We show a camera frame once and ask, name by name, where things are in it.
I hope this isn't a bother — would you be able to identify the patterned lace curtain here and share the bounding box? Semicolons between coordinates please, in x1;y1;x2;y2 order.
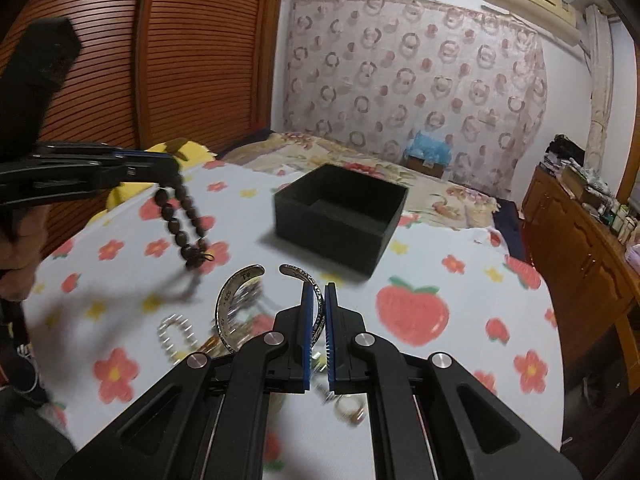
283;0;548;198

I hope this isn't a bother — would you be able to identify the blue bag on box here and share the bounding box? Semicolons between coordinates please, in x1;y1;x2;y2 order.
404;131;451;179

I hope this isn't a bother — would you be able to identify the yellow pikachu plush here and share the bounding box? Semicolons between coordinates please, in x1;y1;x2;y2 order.
88;138;216;224

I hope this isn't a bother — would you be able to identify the pile of folded clothes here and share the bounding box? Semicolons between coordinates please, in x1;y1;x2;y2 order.
541;134;611;195

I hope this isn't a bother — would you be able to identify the wooden sideboard cabinet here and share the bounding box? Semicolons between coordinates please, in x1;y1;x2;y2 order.
522;168;639;392

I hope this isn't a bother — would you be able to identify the silver cuff bangle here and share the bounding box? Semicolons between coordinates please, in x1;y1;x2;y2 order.
213;263;326;353

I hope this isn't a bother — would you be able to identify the white pearl bracelet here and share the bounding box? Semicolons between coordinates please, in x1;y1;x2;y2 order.
157;313;201;363

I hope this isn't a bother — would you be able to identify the floral bed quilt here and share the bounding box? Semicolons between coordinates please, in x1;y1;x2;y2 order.
221;132;499;230

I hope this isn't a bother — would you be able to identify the black jewelry box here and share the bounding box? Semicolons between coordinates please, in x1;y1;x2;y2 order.
273;165;409;278

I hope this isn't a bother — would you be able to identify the strawberry flower print blanket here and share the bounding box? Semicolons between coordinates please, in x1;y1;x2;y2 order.
25;162;577;479

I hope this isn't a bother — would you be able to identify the dark wooden bead bracelet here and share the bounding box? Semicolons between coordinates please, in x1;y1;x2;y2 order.
153;171;215;272

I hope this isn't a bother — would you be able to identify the left hand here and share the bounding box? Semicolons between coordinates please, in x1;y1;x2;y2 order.
0;206;50;302

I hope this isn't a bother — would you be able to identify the gold ring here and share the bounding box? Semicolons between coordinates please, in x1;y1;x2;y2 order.
333;394;368;427

